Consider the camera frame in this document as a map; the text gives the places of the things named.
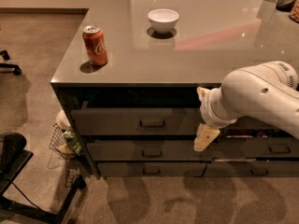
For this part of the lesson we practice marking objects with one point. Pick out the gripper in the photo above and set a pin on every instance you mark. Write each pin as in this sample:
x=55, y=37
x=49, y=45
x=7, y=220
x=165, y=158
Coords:
x=207, y=108

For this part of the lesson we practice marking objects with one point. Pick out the grey drawer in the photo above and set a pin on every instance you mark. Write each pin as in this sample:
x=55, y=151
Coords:
x=136, y=121
x=151, y=168
x=146, y=150
x=251, y=123
x=254, y=144
x=253, y=169

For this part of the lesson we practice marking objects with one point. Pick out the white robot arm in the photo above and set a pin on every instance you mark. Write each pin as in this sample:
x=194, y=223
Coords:
x=266, y=92

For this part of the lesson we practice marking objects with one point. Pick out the grey counter cabinet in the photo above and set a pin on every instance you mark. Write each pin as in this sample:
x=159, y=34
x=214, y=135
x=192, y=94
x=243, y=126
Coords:
x=149, y=70

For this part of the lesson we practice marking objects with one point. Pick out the white ceramic bowl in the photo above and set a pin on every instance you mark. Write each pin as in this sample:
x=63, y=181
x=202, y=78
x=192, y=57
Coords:
x=163, y=20

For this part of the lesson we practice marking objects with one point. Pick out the red soda can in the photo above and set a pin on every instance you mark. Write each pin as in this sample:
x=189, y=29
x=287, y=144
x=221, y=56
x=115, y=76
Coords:
x=94, y=41

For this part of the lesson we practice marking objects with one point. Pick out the snack bag on counter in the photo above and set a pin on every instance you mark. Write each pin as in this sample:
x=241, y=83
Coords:
x=294, y=14

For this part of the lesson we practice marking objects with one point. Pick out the black office chair base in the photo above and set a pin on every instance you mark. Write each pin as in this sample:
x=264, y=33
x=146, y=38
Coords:
x=6, y=64

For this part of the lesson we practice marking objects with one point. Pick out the wire basket with items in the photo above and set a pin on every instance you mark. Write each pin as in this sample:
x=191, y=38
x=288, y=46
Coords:
x=62, y=154

